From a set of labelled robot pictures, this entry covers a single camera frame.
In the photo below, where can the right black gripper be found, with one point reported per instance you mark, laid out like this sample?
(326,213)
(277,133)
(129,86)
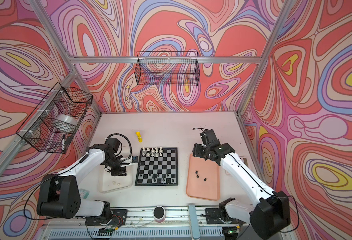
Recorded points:
(196,150)

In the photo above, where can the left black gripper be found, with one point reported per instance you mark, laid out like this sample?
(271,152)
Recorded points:
(121,170)

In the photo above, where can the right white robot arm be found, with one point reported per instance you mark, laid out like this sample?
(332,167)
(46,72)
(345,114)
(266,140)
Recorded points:
(269,211)

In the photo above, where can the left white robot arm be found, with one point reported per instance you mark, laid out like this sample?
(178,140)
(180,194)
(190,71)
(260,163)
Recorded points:
(59,195)

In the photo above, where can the black white chess board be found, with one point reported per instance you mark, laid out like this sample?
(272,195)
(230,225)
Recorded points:
(157,167)

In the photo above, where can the white plastic tray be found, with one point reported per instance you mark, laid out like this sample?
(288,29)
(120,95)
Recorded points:
(108,183)

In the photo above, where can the pink plastic tray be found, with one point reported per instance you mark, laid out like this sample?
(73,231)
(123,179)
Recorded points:
(197,187)

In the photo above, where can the yellow glue stick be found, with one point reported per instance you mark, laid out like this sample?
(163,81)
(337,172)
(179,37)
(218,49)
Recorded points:
(138,134)

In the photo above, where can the teal alarm clock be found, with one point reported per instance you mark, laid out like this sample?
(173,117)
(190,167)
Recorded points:
(83,193)

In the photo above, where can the black marker pen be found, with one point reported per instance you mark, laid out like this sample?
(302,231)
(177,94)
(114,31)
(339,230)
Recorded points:
(63,143)

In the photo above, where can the clear tape roll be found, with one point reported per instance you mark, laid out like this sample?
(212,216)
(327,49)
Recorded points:
(67,119)

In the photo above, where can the black pink round speaker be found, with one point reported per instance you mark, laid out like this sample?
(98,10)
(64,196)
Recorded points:
(159,214)

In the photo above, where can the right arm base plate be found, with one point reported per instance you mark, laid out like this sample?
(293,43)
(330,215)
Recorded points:
(219,215)

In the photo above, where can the black wire basket left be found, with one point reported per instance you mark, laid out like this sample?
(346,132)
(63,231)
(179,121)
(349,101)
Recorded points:
(44,133)

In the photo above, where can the black wire basket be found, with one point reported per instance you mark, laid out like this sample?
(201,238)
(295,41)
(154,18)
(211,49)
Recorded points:
(167,68)
(44,133)

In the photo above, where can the grey blue rail bracket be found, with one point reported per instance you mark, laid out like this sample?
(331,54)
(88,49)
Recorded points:
(193,219)

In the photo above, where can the black wire basket back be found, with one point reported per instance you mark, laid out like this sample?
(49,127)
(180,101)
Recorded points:
(167,68)

